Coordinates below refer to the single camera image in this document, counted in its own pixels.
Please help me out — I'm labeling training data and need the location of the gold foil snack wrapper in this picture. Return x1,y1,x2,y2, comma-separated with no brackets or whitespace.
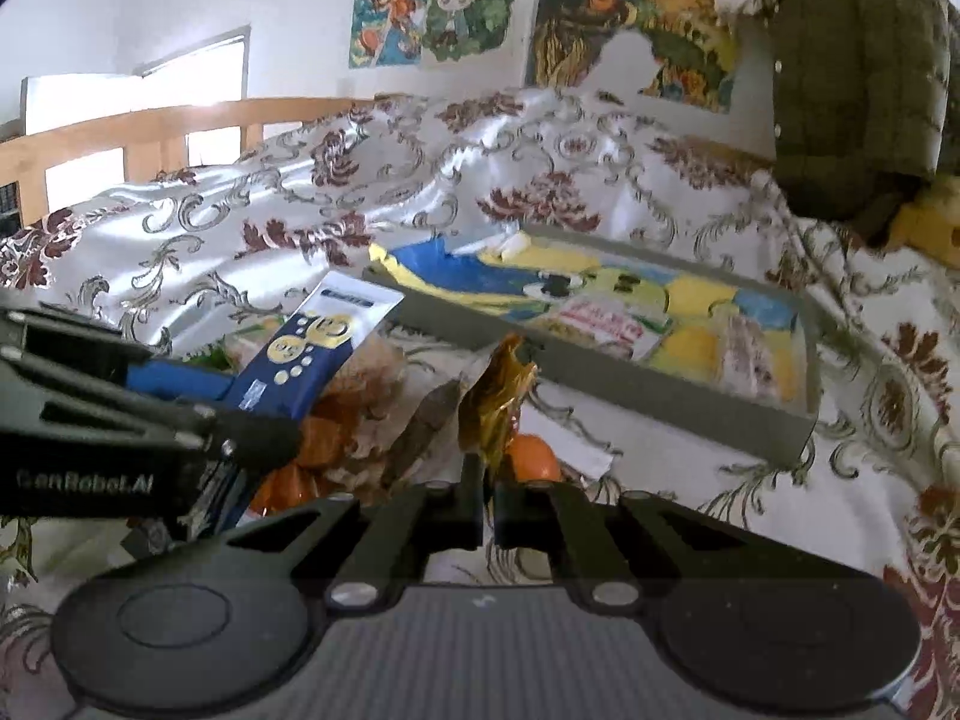
457,333,539,470

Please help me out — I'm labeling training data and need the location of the navy blue snack stick packet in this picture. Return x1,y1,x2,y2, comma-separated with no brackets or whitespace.
221,271,404,421

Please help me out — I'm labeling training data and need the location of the orange round snack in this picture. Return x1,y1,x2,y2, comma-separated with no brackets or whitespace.
506,434,563,483

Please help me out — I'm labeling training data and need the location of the floral satin bed cover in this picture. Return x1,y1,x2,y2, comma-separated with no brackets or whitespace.
2,91,958,718

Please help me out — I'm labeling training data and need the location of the green red snack packet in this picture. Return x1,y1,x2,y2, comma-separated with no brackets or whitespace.
529,296,667,362

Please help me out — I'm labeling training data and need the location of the grey tray with cartoon painting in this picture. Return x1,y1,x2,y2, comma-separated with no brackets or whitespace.
363,223,820,468

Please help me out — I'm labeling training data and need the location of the clear pink snack packet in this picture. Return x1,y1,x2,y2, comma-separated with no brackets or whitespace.
713,312,797,403

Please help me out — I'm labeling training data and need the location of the anime children poster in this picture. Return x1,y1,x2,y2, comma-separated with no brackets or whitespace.
347,0,514,70

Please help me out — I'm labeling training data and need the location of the torn swirl landscape poster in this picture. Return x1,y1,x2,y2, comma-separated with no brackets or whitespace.
524,0,737,114

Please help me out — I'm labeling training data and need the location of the olive quilted puffer jacket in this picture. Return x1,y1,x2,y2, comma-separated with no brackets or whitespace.
768,0,958,247

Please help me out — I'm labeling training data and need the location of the wooden bed frame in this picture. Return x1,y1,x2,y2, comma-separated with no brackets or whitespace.
2,98,356,226

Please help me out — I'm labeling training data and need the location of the window with white frame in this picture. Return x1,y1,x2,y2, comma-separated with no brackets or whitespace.
133,26,251,166

